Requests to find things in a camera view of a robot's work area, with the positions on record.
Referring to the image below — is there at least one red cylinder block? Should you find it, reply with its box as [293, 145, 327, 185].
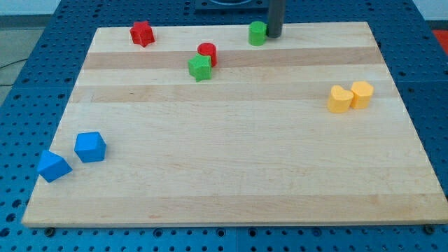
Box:
[197, 42, 218, 67]

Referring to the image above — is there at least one blue triangle block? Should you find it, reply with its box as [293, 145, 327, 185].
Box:
[37, 150, 72, 183]

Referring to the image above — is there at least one yellow hexagon block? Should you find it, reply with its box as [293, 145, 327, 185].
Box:
[350, 81, 375, 109]

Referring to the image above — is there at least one wooden board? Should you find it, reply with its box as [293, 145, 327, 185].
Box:
[22, 22, 447, 228]

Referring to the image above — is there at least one black cable on floor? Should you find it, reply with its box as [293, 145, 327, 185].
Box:
[0, 57, 28, 88]

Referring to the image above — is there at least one green star block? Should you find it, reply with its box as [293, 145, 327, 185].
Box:
[188, 53, 212, 82]

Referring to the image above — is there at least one green cylinder block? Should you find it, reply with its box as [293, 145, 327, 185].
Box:
[248, 21, 267, 46]

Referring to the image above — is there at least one blue cube block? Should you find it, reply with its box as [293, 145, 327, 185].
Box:
[74, 132, 106, 163]

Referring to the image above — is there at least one red star block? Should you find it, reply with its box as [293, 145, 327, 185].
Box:
[129, 21, 155, 48]

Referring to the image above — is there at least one yellow heart block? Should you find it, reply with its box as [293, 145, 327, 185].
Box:
[327, 85, 354, 113]

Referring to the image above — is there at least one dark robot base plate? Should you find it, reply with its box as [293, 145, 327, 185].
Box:
[193, 0, 269, 11]

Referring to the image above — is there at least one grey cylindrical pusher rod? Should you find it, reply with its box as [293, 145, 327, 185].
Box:
[267, 0, 286, 39]

